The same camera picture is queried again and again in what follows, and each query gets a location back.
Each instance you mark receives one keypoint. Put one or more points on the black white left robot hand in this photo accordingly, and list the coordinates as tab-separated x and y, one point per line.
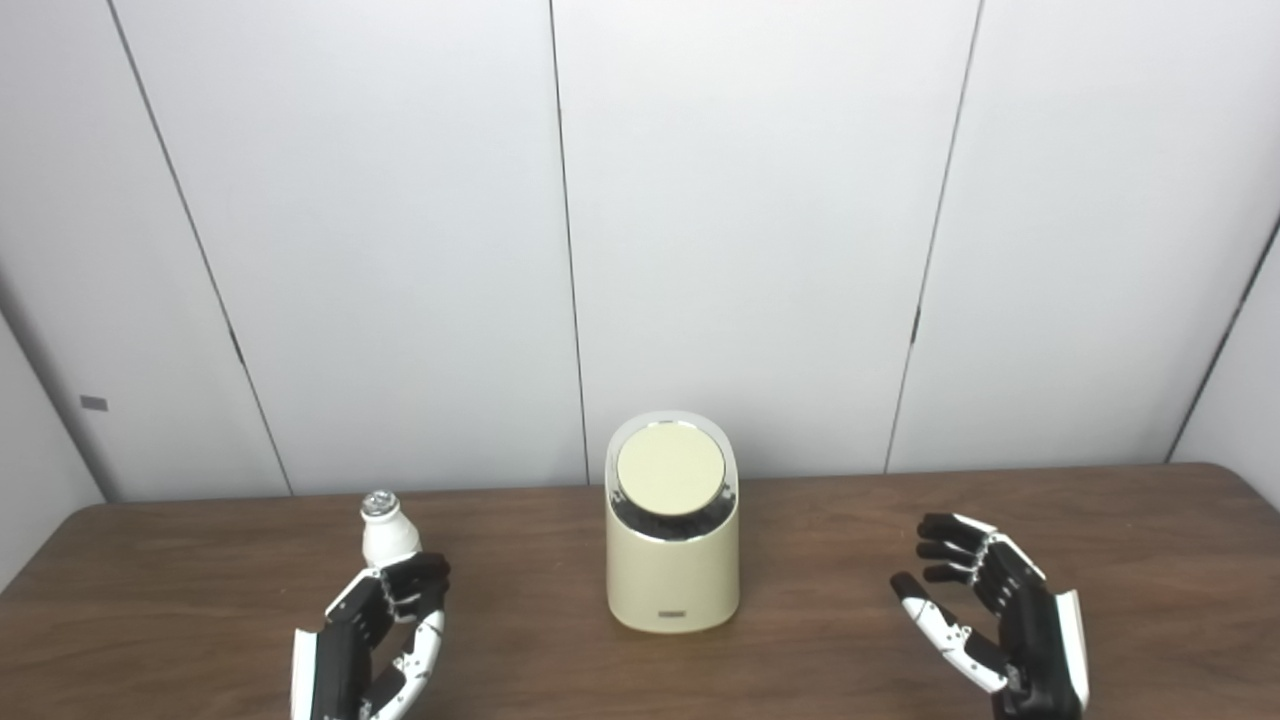
338	650

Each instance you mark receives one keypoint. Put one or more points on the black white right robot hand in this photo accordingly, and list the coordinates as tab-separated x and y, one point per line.
1030	640

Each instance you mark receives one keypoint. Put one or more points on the small white plastic bottle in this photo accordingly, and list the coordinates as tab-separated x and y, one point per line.
389	538

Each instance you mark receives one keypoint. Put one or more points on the cream-colored bin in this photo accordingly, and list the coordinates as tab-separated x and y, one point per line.
672	585

